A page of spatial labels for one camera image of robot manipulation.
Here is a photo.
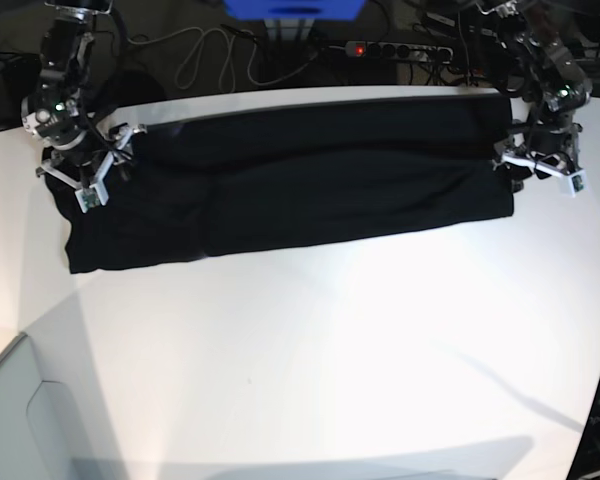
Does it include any grey looped cable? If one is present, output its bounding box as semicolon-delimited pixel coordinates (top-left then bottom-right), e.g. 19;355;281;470
124;24;311;91

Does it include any grey power strip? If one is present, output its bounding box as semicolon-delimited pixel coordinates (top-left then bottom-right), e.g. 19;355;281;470
344;41;454;65

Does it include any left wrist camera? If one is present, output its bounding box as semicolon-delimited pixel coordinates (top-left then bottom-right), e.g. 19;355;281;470
560;169;588;197

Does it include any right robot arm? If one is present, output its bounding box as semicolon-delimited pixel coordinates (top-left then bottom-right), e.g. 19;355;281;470
21;1;135;189

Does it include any black T-shirt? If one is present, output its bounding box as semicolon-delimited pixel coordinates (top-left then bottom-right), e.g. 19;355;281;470
49;95;514;274

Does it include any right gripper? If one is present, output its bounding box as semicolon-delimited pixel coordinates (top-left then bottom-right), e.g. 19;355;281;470
35;123;148;193

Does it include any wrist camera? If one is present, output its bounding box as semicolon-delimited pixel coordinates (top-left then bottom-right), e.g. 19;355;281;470
560;169;588;197
75;183;109;213

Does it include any blue plastic box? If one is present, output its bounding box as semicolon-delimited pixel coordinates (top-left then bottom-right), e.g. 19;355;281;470
224;0;366;21

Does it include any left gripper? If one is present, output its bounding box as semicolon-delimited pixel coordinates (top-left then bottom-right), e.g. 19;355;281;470
492;122;582;193

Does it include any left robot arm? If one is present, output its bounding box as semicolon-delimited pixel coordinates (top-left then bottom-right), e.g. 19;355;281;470
457;1;593;197

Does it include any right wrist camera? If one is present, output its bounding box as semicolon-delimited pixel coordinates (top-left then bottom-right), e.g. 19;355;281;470
75;183;109;213

